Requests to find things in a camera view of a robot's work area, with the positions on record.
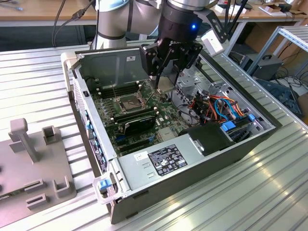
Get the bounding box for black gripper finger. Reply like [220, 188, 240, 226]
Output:
[140, 42, 176, 90]
[172, 42, 204, 84]

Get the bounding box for silver CPU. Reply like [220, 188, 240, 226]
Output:
[157, 76, 180, 93]

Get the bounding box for CPU socket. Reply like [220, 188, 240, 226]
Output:
[115, 92, 149, 115]

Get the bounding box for silver drive cage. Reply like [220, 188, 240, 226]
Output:
[171, 51, 233, 108]

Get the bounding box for black RAM slot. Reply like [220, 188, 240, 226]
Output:
[97, 82, 141, 93]
[96, 80, 140, 91]
[97, 84, 141, 96]
[98, 86, 142, 98]

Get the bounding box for small white box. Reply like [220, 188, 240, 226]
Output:
[213, 4, 230, 14]

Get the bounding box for green motherboard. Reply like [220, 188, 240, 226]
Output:
[92, 80, 203, 156]

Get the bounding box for installed green RAM stick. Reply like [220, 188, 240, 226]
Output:
[112, 107, 159, 123]

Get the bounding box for black tripod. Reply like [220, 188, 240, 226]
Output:
[218, 0, 250, 52]

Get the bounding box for black graphics card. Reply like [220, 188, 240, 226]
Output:
[121, 115, 156, 136]

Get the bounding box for brown cardboard box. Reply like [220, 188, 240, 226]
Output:
[245, 23, 301, 62]

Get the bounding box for dark equipment case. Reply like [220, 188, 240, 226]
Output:
[252, 54, 284, 81]

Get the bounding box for silver chipset heat sink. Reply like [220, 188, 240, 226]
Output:
[157, 127, 176, 142]

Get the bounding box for hard disk in blue carrier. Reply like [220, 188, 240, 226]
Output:
[220, 114, 258, 144]

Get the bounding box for blue expansion slot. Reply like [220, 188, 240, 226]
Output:
[116, 134, 155, 144]

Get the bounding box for black expansion slot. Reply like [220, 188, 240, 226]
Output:
[117, 138, 150, 149]
[119, 144, 145, 155]

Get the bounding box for open cardboard box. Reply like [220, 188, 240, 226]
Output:
[258, 1, 293, 17]

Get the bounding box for black plastic shroud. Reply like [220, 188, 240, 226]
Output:
[180, 121, 236, 157]

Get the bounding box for dark blue bag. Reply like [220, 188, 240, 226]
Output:
[256, 78, 303, 118]

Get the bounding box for white barcode label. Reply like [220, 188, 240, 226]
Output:
[133, 151, 149, 162]

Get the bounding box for black power supply label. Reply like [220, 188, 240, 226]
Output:
[147, 143, 189, 177]

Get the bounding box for flat brown cardboard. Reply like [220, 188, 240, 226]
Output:
[290, 0, 308, 15]

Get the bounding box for silver power supply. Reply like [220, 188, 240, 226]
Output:
[115, 134, 205, 192]

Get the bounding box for long wooden desk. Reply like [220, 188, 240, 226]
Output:
[0, 0, 308, 27]

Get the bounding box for open grey PC case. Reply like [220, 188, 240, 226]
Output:
[60, 35, 283, 226]

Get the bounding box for blue plastic latch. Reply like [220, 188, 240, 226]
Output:
[98, 179, 112, 193]

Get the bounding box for grey parts rack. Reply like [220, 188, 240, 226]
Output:
[0, 117, 77, 223]

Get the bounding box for spare green RAM stick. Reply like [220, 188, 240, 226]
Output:
[0, 189, 26, 200]

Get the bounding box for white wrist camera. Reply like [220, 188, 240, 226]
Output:
[201, 35, 230, 57]

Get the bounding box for black camera bracket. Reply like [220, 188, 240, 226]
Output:
[196, 10, 229, 46]

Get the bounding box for orange wire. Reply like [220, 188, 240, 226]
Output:
[208, 95, 248, 116]

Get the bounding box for red yellow power wires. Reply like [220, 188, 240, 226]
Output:
[189, 95, 217, 125]

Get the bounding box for blue wire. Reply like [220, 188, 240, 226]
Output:
[213, 98, 241, 121]

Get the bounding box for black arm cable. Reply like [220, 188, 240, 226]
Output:
[51, 0, 67, 47]
[54, 0, 96, 47]

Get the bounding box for aluminium profile frame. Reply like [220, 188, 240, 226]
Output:
[247, 25, 308, 77]

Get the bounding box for clear plastic handle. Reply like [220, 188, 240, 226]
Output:
[92, 172, 122, 205]

